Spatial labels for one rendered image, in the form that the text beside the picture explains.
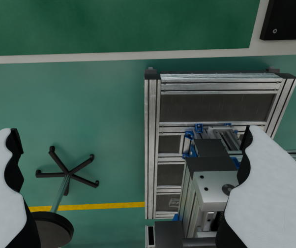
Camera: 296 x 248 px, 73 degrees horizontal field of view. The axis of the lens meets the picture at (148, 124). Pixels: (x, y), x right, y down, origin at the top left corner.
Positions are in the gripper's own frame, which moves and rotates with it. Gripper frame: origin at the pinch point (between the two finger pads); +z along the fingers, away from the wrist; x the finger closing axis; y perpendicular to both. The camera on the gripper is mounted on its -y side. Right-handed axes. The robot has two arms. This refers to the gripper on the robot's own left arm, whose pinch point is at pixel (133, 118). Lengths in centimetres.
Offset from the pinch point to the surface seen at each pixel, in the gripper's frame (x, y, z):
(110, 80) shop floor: -19, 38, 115
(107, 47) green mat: -7.4, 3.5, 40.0
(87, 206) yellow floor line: -54, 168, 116
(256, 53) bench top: 30, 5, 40
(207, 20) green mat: 15.7, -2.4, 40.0
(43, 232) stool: -60, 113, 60
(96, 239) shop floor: -54, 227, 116
